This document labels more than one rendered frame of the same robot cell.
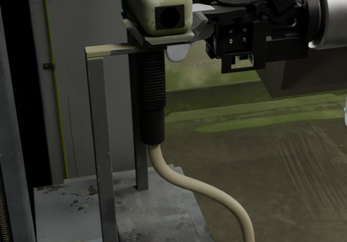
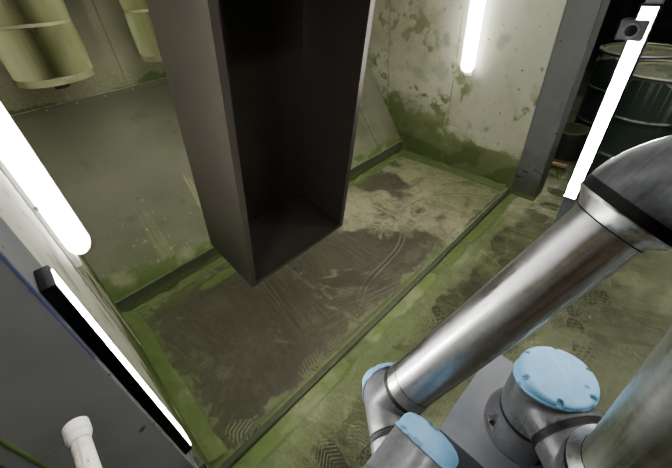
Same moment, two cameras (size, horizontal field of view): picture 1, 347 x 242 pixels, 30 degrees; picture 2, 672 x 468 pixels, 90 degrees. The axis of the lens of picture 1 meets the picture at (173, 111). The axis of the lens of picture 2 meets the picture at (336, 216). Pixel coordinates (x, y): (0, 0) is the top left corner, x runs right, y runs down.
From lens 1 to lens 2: 0.73 m
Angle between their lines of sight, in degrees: 27
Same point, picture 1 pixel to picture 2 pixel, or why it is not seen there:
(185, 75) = (180, 255)
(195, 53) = (181, 238)
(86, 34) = (102, 445)
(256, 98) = not seen: hidden behind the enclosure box
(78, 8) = not seen: hidden behind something
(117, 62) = (144, 435)
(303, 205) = (288, 323)
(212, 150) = (217, 302)
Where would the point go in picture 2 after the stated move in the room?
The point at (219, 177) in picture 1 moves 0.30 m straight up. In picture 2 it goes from (230, 324) to (215, 288)
